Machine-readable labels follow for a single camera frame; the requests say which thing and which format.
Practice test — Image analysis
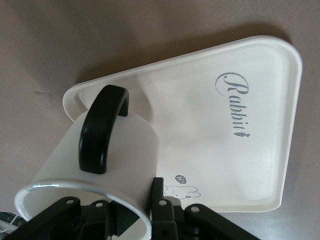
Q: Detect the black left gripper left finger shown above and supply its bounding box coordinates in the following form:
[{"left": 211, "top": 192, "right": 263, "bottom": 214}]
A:
[{"left": 9, "top": 196, "right": 142, "bottom": 240}]

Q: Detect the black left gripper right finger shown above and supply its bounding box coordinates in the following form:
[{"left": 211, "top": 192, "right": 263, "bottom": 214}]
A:
[{"left": 149, "top": 176, "right": 262, "bottom": 240}]

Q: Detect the white cup black handle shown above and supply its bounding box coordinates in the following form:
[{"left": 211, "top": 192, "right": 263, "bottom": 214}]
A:
[{"left": 14, "top": 84, "right": 161, "bottom": 240}]

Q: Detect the cream rabbit print tray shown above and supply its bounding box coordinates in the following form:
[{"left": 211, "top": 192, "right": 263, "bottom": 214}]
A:
[{"left": 62, "top": 34, "right": 303, "bottom": 221}]

